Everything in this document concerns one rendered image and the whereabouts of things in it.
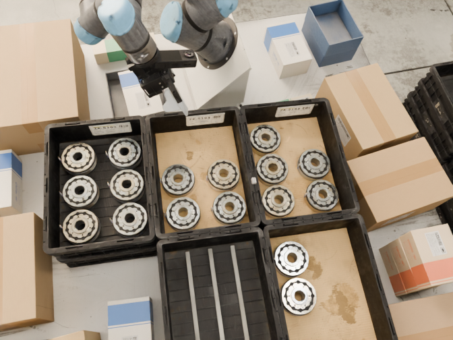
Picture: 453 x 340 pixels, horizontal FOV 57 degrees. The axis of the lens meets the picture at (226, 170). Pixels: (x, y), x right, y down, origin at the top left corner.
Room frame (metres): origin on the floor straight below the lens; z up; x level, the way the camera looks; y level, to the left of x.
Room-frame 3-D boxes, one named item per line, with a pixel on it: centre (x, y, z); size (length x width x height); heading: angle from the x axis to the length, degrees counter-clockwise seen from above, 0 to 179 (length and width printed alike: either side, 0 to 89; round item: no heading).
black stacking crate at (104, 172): (0.39, 0.36, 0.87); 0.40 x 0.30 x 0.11; 18
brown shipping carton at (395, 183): (0.61, -0.57, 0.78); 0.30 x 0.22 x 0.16; 119
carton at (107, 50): (1.02, 0.47, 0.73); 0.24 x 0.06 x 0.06; 114
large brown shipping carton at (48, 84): (0.73, 0.70, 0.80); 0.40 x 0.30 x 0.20; 21
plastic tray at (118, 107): (0.79, 0.37, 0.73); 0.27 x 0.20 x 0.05; 24
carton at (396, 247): (0.35, -0.64, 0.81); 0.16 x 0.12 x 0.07; 23
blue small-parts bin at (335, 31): (1.23, -0.32, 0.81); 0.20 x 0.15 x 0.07; 28
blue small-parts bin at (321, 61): (1.24, -0.32, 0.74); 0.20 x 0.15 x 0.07; 27
